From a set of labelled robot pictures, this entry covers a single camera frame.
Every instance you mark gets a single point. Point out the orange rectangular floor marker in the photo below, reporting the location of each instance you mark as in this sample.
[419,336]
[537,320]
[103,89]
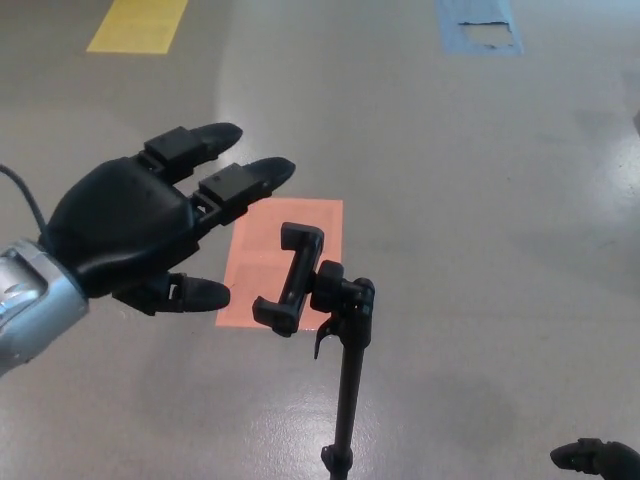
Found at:
[260,250]

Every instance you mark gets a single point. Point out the black phone stand with clamp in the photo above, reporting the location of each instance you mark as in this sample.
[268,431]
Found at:
[353,350]

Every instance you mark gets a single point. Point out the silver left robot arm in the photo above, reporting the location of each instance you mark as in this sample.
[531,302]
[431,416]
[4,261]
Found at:
[30,310]

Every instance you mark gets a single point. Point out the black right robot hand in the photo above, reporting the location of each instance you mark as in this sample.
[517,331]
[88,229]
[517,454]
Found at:
[600,457]

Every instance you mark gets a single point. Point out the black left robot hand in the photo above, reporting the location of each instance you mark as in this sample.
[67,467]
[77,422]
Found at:
[125,215]

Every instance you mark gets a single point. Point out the yellow rectangular floor marker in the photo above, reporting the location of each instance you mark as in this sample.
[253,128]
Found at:
[137,25]

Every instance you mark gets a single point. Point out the blue torn floor marker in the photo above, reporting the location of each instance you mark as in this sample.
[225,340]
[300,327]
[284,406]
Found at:
[450,27]

